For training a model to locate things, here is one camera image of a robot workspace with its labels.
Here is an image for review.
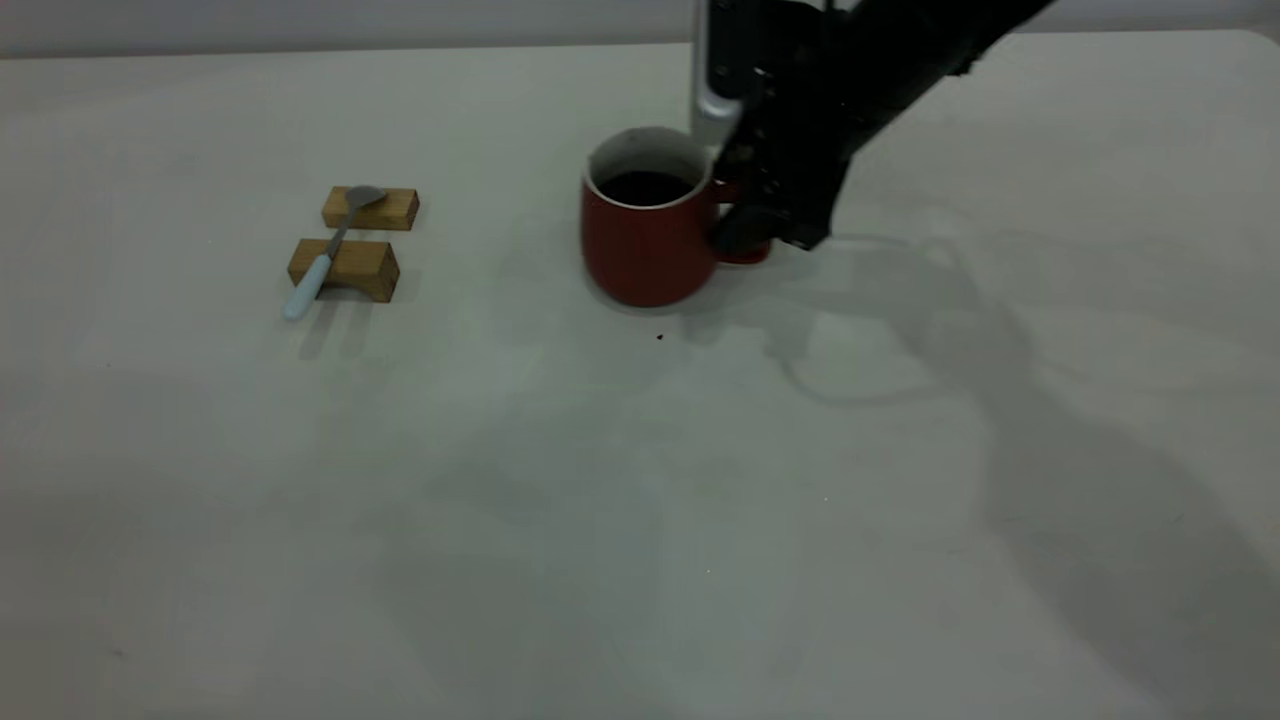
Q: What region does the metal spoon with white handle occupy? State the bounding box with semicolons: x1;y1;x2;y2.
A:
283;186;388;322

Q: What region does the arched wooden block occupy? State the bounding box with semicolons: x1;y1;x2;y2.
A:
287;238;401;304

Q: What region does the flat rectangular wooden block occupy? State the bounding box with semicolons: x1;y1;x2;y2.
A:
321;186;421;232

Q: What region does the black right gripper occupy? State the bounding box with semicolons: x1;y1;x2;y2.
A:
710;0;876;257

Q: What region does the dark coffee liquid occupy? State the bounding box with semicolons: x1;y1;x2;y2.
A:
598;171;696;207

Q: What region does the red ceramic mug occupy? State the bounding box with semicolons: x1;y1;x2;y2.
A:
581;126;771;308

